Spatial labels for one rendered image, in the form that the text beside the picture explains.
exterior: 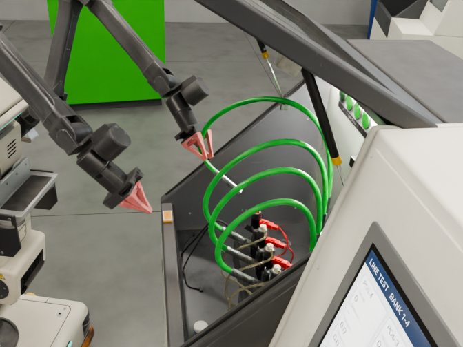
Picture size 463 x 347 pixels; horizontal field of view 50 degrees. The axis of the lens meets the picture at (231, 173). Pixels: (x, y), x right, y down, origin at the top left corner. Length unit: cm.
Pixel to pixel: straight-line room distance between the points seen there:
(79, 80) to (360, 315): 405
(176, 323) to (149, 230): 188
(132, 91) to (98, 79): 32
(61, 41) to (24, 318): 120
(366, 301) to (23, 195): 114
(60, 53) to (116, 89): 303
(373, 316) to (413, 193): 20
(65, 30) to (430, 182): 124
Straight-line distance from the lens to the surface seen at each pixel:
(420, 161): 82
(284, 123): 161
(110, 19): 157
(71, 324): 226
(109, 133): 110
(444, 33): 408
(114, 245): 305
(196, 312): 148
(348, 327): 88
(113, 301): 271
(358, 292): 86
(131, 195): 114
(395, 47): 160
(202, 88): 140
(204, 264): 163
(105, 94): 470
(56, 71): 168
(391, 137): 87
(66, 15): 168
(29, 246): 183
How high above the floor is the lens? 191
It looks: 31 degrees down
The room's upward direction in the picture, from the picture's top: 3 degrees clockwise
